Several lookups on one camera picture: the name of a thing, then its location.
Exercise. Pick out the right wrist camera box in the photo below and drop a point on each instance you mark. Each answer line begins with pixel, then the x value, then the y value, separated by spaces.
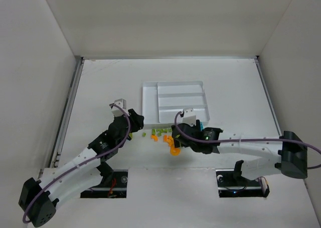
pixel 189 116

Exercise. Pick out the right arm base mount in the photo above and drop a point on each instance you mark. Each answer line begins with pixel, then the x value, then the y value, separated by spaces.
pixel 231 184

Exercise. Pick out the orange curved lego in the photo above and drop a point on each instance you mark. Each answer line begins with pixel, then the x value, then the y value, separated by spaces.
pixel 154 138

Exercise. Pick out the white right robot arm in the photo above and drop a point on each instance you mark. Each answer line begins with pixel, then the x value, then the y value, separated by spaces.
pixel 285 154

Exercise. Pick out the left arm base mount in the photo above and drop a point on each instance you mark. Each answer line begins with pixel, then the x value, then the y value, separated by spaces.
pixel 111 186

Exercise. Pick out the orange arch lego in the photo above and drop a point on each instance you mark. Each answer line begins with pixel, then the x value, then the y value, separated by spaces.
pixel 174 151

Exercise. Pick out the orange lego cluster piece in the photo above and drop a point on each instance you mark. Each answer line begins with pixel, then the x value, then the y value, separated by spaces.
pixel 169 140

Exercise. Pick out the green lego row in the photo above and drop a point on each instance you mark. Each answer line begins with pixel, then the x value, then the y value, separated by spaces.
pixel 161 131

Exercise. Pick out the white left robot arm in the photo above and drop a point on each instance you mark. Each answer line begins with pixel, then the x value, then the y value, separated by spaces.
pixel 40 199

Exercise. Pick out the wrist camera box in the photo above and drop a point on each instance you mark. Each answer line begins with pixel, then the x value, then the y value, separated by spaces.
pixel 118 108
pixel 189 116

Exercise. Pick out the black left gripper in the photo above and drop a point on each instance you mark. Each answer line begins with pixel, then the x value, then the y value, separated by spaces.
pixel 135 119

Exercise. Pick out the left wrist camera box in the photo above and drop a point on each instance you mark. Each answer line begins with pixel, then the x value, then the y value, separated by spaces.
pixel 118 108

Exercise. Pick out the white divided sorting tray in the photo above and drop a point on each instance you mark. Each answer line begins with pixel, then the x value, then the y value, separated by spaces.
pixel 161 101

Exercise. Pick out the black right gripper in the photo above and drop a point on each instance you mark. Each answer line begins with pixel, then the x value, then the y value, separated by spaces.
pixel 181 135

